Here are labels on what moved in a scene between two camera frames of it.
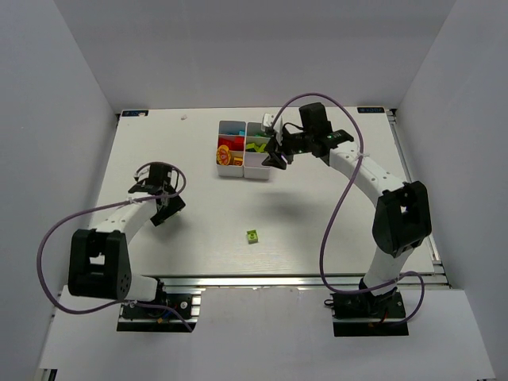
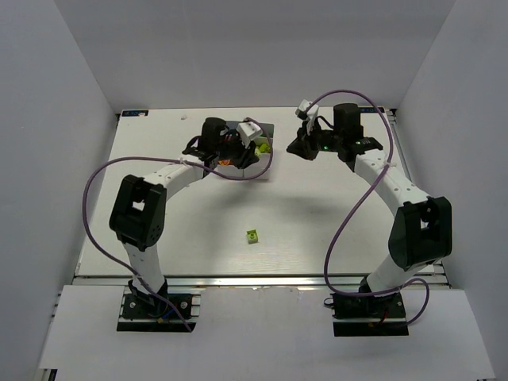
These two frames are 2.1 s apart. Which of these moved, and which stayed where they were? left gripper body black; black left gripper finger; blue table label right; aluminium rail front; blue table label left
Moved: left gripper body black; black left gripper finger
Stayed: blue table label right; blue table label left; aluminium rail front
